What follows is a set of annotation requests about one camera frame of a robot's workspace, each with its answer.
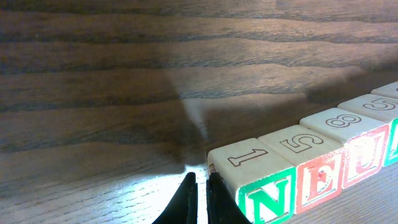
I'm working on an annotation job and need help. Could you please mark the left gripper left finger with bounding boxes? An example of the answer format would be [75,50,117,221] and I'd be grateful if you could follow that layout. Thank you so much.
[153,172,198,224]

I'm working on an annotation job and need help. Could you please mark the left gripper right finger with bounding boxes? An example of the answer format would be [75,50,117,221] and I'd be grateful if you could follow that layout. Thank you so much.
[206,172,251,224]

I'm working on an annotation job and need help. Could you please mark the green N block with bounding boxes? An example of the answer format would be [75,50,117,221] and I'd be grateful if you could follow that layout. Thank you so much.
[207,138,296,223]

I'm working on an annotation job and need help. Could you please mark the red E block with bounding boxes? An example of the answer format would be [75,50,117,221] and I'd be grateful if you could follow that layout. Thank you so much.
[259,125,345,214]

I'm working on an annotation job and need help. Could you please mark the red U block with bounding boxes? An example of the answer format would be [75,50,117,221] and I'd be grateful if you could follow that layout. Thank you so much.
[299,108,390,189]

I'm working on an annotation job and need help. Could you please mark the green R block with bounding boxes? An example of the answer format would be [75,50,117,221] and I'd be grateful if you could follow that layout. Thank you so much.
[338,94,397,167]

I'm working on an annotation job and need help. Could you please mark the red I block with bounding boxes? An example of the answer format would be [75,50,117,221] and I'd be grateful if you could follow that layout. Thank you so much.
[371,82,398,99]

